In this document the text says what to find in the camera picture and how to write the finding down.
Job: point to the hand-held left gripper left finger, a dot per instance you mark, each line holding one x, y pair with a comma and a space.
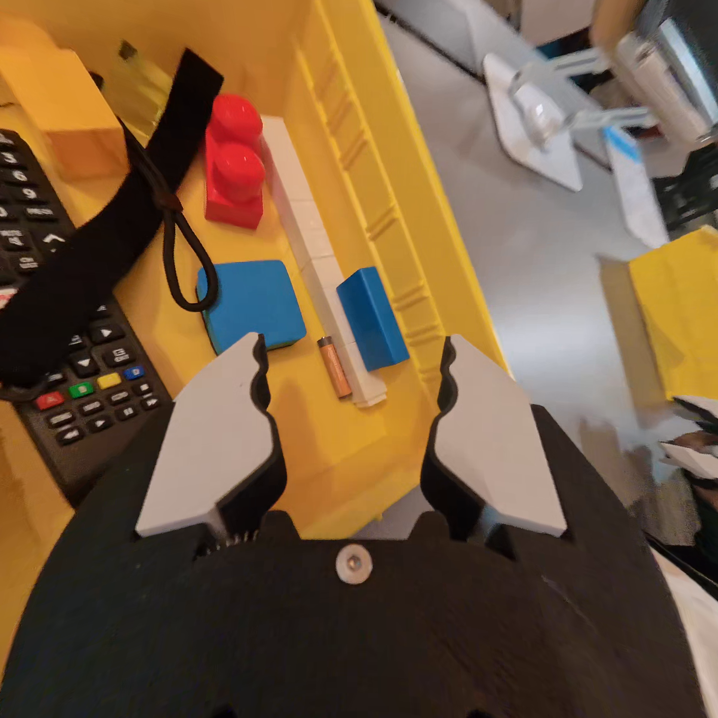
213, 443

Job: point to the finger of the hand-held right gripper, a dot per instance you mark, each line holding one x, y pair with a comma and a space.
698, 463
701, 412

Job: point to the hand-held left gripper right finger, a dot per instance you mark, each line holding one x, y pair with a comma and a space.
499, 449

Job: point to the yellow plastic bin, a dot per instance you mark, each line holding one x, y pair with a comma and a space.
678, 308
336, 443

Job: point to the blue wooden block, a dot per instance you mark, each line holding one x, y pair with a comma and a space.
370, 319

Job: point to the grey desk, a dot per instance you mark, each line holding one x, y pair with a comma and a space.
533, 252

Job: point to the orange battery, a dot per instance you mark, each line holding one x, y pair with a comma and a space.
335, 367

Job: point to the blue square sponge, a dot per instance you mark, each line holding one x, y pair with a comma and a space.
252, 303

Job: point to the white knit shirt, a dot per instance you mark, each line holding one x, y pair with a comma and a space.
701, 617

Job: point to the blue-white paper sheet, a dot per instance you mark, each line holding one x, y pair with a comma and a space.
634, 190

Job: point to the white block bar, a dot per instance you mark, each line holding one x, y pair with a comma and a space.
303, 224

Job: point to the red toy brick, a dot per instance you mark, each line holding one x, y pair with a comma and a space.
233, 185

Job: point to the black remote control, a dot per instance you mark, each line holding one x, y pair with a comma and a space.
33, 185

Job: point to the acrylic stand white base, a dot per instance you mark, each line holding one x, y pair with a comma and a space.
533, 129

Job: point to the wood-edged display panel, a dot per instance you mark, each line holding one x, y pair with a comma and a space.
684, 73

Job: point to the clear plastic packet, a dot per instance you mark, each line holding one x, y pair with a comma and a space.
140, 90

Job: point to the yellow wooden block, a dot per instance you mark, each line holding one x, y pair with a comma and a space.
67, 112

